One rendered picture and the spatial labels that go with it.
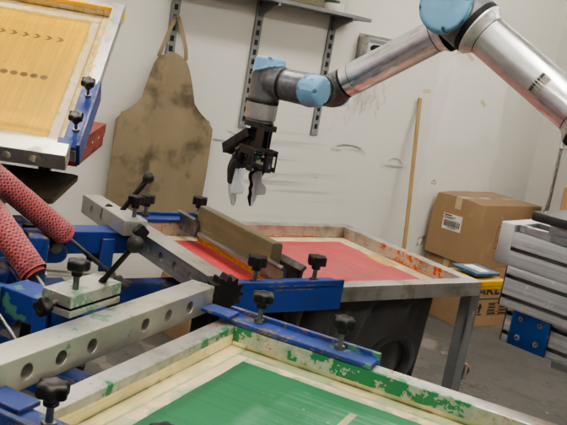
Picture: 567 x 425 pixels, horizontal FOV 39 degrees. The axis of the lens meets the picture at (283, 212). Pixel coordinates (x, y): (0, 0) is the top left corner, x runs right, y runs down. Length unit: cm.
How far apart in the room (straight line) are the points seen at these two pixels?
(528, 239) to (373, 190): 323
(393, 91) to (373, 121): 22
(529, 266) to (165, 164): 260
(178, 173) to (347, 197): 120
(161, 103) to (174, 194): 46
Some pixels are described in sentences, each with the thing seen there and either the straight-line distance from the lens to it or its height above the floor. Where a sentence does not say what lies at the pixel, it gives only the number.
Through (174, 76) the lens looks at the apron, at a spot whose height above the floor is 129.
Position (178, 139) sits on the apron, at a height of 99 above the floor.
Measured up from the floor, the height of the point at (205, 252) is 95.
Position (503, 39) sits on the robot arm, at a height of 158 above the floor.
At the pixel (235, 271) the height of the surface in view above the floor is 95.
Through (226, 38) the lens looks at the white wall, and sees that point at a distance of 420.
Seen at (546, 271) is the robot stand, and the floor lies 114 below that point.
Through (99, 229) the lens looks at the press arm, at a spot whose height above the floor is 104.
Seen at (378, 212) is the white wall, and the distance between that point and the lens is 503.
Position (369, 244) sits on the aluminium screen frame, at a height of 97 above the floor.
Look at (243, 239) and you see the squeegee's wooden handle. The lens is 195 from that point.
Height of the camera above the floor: 148
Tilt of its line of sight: 11 degrees down
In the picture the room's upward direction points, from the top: 10 degrees clockwise
